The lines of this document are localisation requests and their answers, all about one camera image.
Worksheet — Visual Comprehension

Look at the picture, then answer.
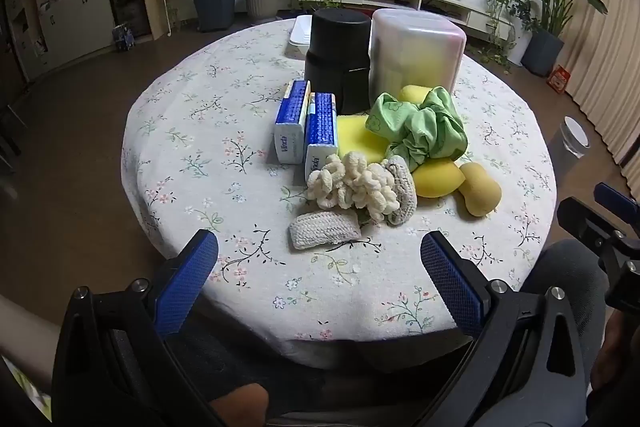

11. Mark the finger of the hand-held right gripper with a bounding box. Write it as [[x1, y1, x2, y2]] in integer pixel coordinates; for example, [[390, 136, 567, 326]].
[[594, 183, 640, 214], [556, 198, 640, 278]]

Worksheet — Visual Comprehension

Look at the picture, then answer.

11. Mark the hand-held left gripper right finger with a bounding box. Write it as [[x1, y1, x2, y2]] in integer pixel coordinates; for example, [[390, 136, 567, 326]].
[[420, 231, 591, 427]]

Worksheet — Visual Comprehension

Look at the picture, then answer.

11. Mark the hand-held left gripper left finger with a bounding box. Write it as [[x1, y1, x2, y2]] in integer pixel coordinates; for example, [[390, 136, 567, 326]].
[[51, 229, 221, 427]]

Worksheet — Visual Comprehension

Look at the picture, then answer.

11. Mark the tan peanut-shaped sponge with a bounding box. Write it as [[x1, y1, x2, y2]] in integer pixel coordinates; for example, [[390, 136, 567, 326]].
[[459, 162, 502, 218]]

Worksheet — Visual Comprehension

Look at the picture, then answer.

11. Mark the yellow lemon-shaped sponge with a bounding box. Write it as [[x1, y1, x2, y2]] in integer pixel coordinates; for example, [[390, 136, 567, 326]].
[[411, 158, 467, 198], [397, 84, 432, 105]]

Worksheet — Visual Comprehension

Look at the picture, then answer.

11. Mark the green cloth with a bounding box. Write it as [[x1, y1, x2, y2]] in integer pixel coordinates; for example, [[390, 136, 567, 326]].
[[366, 86, 468, 170]]

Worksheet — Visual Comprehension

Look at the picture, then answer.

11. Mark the blue tissue pack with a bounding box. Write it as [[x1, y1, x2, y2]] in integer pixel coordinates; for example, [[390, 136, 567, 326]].
[[304, 92, 340, 182], [273, 80, 312, 165]]

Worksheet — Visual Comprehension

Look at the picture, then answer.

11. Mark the white plastic tray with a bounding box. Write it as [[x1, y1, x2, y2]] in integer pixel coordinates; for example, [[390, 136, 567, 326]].
[[288, 14, 315, 55]]

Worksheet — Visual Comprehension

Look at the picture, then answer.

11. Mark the person's right leg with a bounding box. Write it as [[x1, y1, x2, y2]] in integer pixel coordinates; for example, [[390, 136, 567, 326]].
[[590, 314, 640, 408]]

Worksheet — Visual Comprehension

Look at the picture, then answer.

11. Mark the person's leg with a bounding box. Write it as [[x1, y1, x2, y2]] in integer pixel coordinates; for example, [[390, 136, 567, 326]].
[[590, 314, 640, 408], [209, 382, 271, 425]]

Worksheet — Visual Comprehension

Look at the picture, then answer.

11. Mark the white trash can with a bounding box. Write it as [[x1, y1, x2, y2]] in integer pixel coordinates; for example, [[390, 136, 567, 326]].
[[557, 116, 591, 159]]

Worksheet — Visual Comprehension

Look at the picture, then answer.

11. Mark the grey knitted round pad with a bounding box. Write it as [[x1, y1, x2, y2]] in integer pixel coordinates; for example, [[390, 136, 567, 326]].
[[382, 155, 417, 226]]

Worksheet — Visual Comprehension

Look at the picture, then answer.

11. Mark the red printed box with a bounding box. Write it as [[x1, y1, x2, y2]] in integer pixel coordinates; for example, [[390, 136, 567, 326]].
[[546, 64, 573, 95]]

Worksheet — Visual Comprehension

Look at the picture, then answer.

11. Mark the grey knitted flat pad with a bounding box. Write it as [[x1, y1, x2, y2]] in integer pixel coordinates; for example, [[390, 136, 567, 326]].
[[289, 210, 362, 251]]

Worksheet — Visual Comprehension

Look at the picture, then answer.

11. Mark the person's left leg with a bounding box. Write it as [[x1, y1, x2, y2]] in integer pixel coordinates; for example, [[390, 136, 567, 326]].
[[209, 382, 271, 425]]

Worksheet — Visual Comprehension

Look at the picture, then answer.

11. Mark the cream crocheted scrunchie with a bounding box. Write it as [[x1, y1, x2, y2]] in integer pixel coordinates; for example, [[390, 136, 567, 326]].
[[306, 151, 401, 223]]

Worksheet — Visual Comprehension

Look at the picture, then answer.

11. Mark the beige curtain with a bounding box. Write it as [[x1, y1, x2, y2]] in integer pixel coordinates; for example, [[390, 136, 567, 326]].
[[557, 0, 640, 168]]

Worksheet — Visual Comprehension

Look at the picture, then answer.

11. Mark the large-leaf plant in dark pot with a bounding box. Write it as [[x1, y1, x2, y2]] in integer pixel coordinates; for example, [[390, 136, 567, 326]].
[[509, 0, 610, 78]]

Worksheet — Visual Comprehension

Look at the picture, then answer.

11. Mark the yellow square sponge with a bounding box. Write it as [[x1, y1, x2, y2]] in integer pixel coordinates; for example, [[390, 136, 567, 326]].
[[336, 114, 396, 162]]

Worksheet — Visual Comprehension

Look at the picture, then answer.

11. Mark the small plant in white pot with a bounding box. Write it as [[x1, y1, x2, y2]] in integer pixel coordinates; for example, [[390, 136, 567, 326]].
[[467, 0, 538, 72]]

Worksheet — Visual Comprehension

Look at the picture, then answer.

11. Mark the translucent plastic container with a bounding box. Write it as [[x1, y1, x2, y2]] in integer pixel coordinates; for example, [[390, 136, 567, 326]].
[[368, 8, 467, 108]]

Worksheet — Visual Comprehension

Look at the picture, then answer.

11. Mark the blue box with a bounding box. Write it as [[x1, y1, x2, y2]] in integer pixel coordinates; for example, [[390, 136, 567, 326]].
[[112, 24, 137, 54]]

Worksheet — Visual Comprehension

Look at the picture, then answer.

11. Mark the black cylindrical container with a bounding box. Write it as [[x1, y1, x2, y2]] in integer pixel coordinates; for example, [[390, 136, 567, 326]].
[[304, 9, 373, 115]]

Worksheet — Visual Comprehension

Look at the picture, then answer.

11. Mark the white television cabinet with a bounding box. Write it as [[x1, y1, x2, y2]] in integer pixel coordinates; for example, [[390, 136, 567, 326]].
[[299, 0, 516, 42]]

